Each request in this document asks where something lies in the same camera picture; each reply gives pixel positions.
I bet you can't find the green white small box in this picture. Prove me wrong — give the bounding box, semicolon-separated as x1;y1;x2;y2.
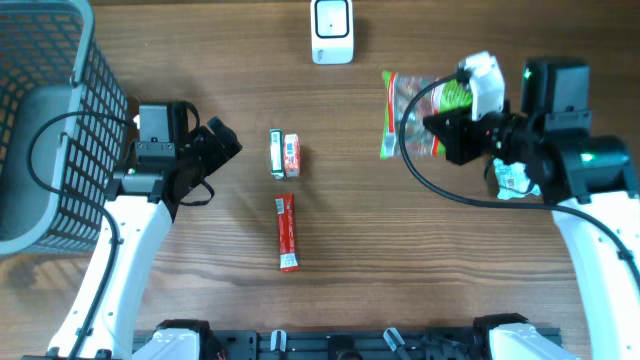
269;129;286;180

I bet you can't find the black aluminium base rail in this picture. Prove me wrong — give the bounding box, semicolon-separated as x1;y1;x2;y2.
132;319;564;360

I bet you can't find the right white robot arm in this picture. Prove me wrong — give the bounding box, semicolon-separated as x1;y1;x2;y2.
423;53;639;359

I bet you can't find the orange Kleenex tissue pack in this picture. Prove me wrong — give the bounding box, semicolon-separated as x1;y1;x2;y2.
284;134;301;178

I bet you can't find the red stick packet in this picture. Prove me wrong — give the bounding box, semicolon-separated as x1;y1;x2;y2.
275;194;300;272

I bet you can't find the grey plastic mesh basket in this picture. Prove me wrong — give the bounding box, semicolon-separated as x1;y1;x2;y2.
1;0;129;255

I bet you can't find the light blue tissue pack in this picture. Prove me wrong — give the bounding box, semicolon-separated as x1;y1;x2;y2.
492;159;541;200

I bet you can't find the black right camera cable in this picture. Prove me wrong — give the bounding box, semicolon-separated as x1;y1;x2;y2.
397;72;640;291

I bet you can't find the white barcode scanner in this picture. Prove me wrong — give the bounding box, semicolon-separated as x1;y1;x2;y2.
310;0;354;65

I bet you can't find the green gummy candy bag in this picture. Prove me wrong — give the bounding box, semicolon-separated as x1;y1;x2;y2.
380;71;472;159

